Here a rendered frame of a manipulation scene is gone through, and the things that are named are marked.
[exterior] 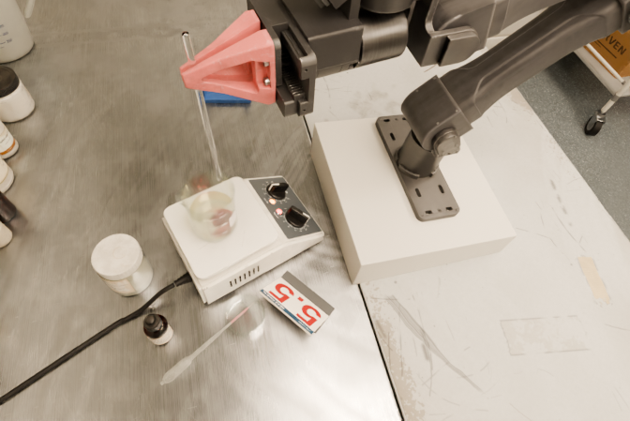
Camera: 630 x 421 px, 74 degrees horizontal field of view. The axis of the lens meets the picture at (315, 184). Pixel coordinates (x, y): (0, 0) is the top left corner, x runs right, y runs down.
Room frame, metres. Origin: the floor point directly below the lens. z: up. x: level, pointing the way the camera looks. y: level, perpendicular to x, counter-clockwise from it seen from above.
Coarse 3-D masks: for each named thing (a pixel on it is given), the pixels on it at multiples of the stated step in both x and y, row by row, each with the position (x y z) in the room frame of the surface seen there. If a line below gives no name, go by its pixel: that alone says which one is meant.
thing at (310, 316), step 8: (280, 280) 0.22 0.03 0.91; (272, 288) 0.20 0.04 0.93; (280, 288) 0.21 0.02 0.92; (288, 288) 0.21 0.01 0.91; (280, 296) 0.19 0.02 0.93; (288, 296) 0.20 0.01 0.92; (296, 296) 0.20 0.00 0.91; (288, 304) 0.18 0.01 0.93; (296, 304) 0.19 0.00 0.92; (304, 304) 0.19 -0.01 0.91; (296, 312) 0.17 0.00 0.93; (304, 312) 0.18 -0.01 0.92; (312, 312) 0.18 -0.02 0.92; (320, 312) 0.18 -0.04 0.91; (304, 320) 0.16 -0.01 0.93; (312, 320) 0.17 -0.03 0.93; (320, 320) 0.17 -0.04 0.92; (312, 328) 0.15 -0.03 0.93
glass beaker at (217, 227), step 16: (192, 176) 0.27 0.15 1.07; (208, 176) 0.28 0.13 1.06; (224, 176) 0.28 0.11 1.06; (176, 192) 0.25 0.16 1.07; (192, 192) 0.27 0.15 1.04; (224, 192) 0.28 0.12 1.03; (224, 208) 0.24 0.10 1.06; (192, 224) 0.23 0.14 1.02; (208, 224) 0.23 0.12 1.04; (224, 224) 0.24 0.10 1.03; (208, 240) 0.23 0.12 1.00; (224, 240) 0.23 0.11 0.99
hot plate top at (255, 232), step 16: (240, 192) 0.31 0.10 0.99; (176, 208) 0.27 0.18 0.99; (240, 208) 0.28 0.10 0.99; (256, 208) 0.29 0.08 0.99; (176, 224) 0.25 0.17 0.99; (240, 224) 0.26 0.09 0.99; (256, 224) 0.26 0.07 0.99; (272, 224) 0.27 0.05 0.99; (176, 240) 0.22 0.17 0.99; (192, 240) 0.23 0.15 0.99; (240, 240) 0.24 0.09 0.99; (256, 240) 0.24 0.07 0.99; (272, 240) 0.24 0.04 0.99; (192, 256) 0.20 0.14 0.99; (208, 256) 0.21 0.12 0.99; (224, 256) 0.21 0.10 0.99; (240, 256) 0.21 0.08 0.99; (208, 272) 0.19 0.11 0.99
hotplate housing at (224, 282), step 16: (272, 176) 0.38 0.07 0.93; (288, 240) 0.26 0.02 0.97; (304, 240) 0.27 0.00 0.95; (320, 240) 0.29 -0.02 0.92; (256, 256) 0.23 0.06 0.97; (272, 256) 0.24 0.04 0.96; (288, 256) 0.25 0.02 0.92; (192, 272) 0.19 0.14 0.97; (224, 272) 0.20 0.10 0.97; (240, 272) 0.20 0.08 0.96; (256, 272) 0.22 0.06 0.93; (208, 288) 0.17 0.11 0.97; (224, 288) 0.19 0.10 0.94; (208, 304) 0.17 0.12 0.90
